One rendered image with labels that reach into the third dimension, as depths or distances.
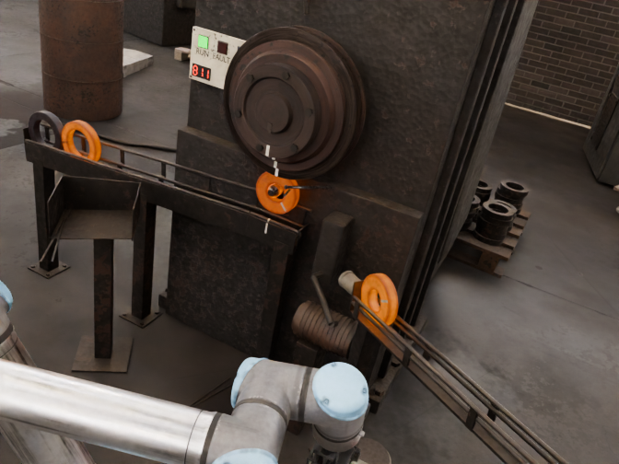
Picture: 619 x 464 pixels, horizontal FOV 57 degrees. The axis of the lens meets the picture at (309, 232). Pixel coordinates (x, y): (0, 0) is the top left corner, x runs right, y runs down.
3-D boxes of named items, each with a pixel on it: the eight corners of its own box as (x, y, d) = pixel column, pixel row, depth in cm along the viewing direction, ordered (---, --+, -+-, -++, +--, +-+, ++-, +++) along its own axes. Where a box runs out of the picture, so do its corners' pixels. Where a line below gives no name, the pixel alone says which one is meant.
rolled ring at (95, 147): (81, 175, 233) (87, 172, 236) (102, 151, 222) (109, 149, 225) (54, 138, 232) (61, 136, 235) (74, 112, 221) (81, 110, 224)
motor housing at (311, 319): (286, 402, 220) (310, 291, 194) (336, 429, 213) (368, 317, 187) (269, 424, 209) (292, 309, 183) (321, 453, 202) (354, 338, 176)
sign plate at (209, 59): (192, 76, 206) (195, 26, 197) (252, 97, 198) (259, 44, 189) (188, 77, 204) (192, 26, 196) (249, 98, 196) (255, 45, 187)
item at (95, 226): (68, 335, 230) (62, 175, 196) (135, 338, 236) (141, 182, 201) (55, 371, 213) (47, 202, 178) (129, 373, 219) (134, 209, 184)
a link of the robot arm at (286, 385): (225, 390, 89) (303, 405, 87) (245, 342, 99) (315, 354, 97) (226, 432, 94) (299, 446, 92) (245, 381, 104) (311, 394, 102)
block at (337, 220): (322, 266, 205) (335, 207, 193) (342, 274, 202) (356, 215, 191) (309, 279, 196) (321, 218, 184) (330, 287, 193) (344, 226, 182)
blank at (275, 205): (252, 179, 198) (247, 181, 195) (285, 160, 189) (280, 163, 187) (274, 217, 200) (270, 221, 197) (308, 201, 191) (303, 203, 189)
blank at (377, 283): (372, 323, 174) (363, 325, 172) (367, 272, 174) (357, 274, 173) (401, 327, 160) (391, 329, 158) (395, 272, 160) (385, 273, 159)
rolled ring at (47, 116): (56, 115, 226) (64, 114, 229) (24, 108, 233) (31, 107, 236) (63, 159, 234) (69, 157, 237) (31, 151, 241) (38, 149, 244)
